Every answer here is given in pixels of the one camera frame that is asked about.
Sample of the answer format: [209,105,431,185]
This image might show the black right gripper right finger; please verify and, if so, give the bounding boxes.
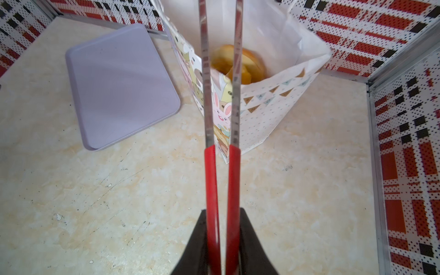
[239,207,278,275]

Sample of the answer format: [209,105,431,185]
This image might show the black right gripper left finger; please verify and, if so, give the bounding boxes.
[170,210,209,275]

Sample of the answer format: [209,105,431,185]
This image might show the red handled metal tongs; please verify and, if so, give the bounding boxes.
[197,0,245,275]

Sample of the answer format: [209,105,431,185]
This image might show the grey lilac tray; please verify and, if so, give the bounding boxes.
[65,24,181,151]

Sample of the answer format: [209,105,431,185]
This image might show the cartoon animal paper bag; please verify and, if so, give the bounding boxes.
[152,1,331,160]

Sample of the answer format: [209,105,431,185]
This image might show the ring doughnut bread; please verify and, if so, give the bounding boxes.
[210,44,268,85]

